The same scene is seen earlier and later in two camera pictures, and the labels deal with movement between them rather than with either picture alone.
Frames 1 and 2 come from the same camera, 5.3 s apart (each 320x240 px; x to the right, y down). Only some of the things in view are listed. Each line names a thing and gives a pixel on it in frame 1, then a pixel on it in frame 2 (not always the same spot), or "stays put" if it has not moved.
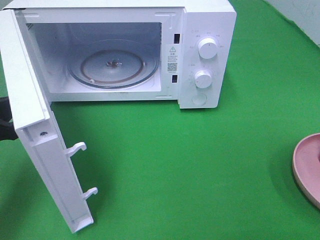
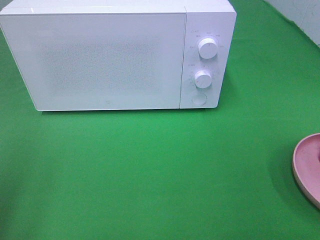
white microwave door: x=34 y=124 → x=75 y=61
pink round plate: x=306 y=167 stays put
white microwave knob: x=203 y=79 stays put
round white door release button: x=199 y=99 stays put
